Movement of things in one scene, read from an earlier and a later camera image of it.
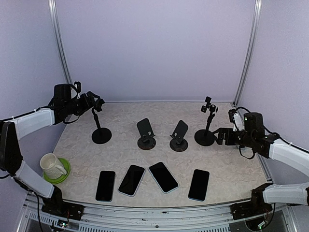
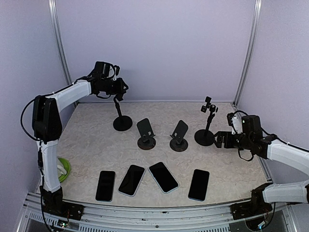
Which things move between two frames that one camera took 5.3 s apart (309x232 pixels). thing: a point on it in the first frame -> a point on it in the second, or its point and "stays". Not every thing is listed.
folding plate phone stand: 147,141 stays
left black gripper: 87,105 -> 121,88
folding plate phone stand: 178,144 stays
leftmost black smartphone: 105,186 stays
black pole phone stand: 100,135 -> 121,123
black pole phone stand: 206,137 stays
